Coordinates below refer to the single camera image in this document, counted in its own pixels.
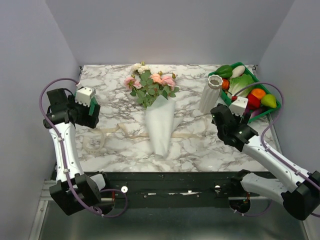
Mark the white wrapping paper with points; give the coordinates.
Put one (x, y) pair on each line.
(160, 123)

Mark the toy yellow-green pear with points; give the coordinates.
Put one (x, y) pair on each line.
(269, 100)

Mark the toy orange fruit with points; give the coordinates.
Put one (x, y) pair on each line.
(258, 93)

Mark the white toy radish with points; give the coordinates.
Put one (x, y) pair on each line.
(238, 71)

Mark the toy purple eggplant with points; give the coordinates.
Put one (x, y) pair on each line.
(255, 112)

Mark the pink rose flower bouquet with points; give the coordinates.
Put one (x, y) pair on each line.
(147, 86)

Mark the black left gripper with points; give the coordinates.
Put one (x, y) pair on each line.
(90, 121)

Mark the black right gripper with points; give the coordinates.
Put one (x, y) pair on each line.
(244, 120)

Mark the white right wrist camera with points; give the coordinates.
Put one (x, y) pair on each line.
(238, 106)

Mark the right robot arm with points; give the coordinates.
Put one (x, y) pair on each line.
(293, 187)

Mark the green toy bell pepper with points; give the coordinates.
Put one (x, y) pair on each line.
(225, 71)

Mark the small orange toy vegetable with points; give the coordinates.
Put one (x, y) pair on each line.
(225, 84)

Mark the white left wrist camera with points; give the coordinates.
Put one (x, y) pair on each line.
(84, 96)

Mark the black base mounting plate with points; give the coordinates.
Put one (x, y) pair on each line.
(139, 190)

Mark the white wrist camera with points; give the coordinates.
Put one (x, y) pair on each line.
(238, 106)
(84, 96)

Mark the white ribbed vase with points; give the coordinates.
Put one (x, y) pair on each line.
(210, 94)

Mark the cream ribbon with gold letters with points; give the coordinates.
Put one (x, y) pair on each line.
(105, 132)

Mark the toy red pepper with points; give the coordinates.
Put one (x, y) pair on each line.
(253, 102)

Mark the green plastic basket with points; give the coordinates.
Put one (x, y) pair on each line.
(245, 91)

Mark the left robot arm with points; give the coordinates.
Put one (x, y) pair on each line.
(64, 113)

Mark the toy green cabbage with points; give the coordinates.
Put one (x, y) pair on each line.
(239, 83)

